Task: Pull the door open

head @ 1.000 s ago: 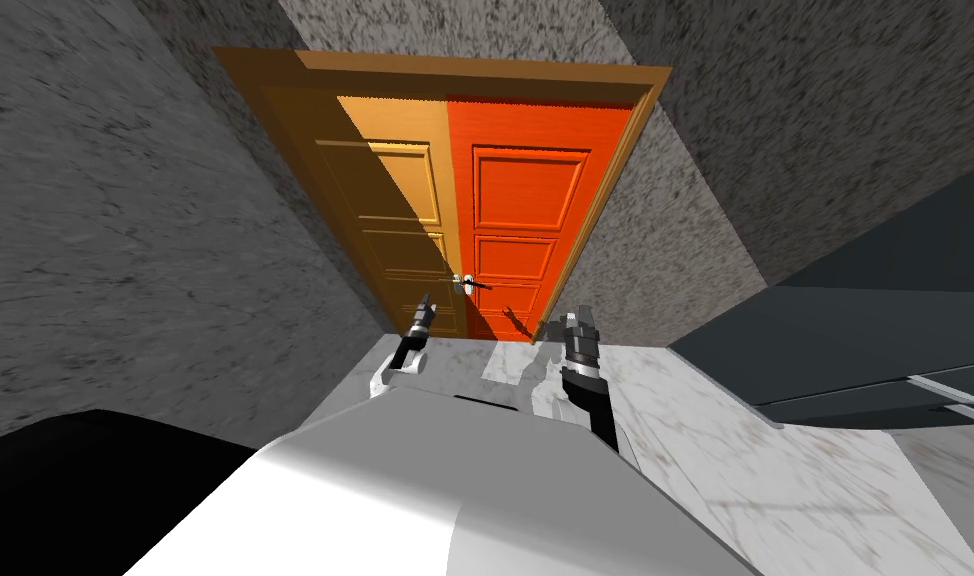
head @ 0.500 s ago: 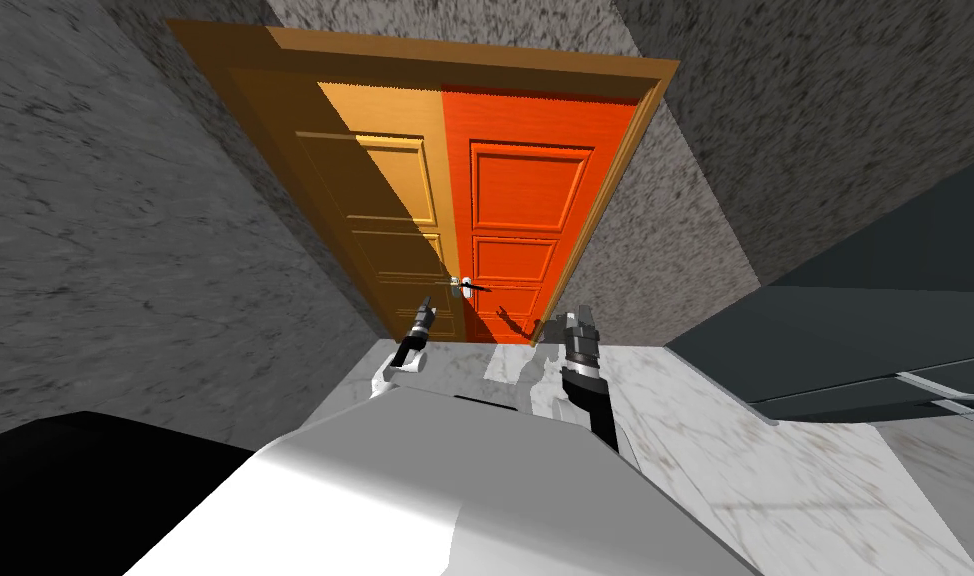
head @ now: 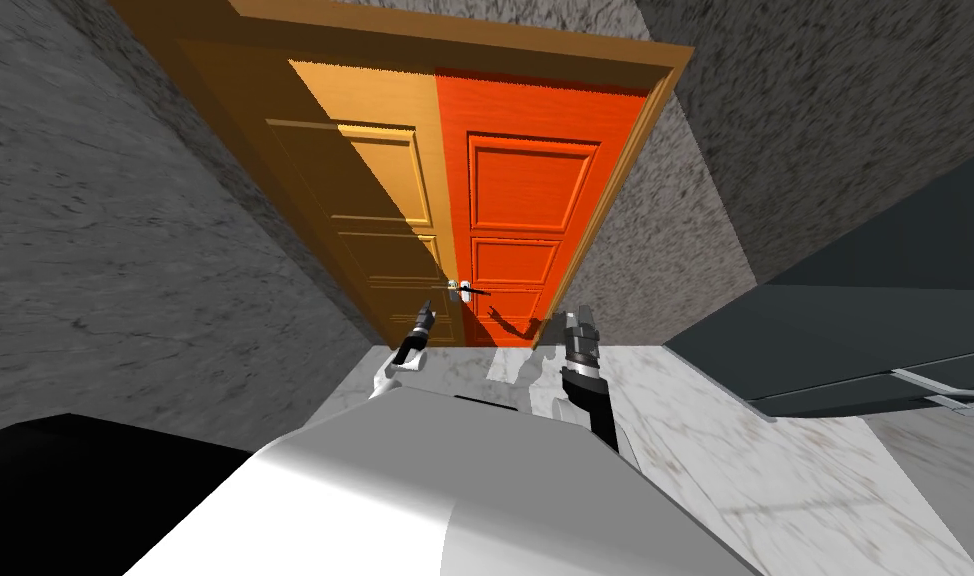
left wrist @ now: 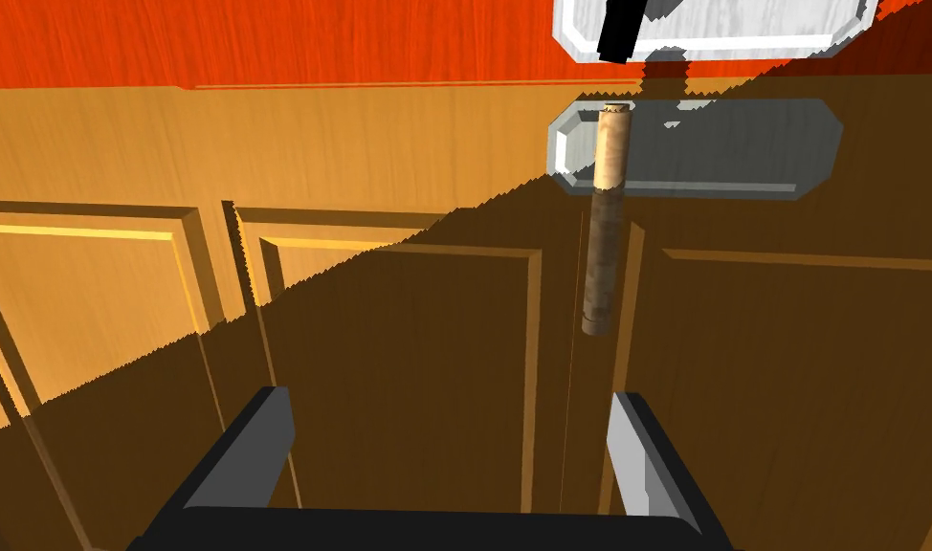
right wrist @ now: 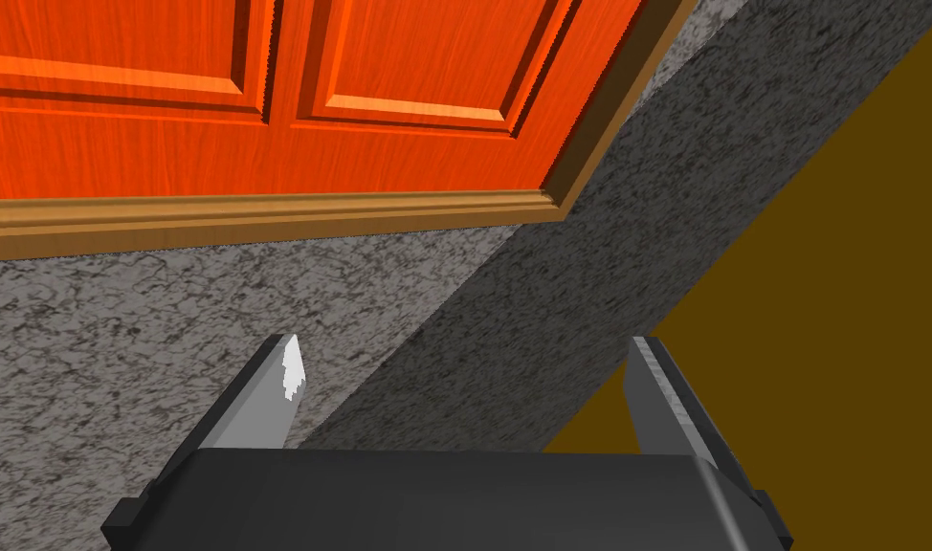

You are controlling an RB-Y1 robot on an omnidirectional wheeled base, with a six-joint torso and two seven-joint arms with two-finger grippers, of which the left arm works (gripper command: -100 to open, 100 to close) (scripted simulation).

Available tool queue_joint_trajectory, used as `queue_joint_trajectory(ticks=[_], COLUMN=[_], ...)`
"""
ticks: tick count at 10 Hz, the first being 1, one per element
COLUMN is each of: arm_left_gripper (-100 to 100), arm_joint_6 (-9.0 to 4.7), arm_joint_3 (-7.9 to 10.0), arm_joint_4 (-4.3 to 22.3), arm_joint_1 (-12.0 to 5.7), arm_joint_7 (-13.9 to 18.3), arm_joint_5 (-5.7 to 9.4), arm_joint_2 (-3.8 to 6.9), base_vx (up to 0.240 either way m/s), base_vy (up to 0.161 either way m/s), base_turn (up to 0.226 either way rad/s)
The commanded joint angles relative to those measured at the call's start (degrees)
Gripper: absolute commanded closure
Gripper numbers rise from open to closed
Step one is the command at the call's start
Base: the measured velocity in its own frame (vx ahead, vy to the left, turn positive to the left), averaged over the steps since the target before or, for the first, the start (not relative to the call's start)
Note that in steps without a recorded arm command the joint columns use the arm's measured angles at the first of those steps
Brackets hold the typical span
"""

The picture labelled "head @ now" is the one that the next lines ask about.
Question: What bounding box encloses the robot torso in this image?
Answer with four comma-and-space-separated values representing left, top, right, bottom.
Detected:
122, 383, 764, 576

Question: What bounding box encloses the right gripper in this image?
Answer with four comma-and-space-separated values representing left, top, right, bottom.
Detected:
564, 304, 601, 361

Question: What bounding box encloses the dark grey cabinet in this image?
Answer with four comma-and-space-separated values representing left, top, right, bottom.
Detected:
662, 143, 974, 421

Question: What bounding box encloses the tan wooden door leaf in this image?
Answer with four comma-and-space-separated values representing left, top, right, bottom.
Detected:
264, 59, 466, 347

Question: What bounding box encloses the orange-red wooden door leaf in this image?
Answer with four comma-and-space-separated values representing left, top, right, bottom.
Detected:
434, 68, 650, 350

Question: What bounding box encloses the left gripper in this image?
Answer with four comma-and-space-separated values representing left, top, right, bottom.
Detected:
410, 299, 440, 341

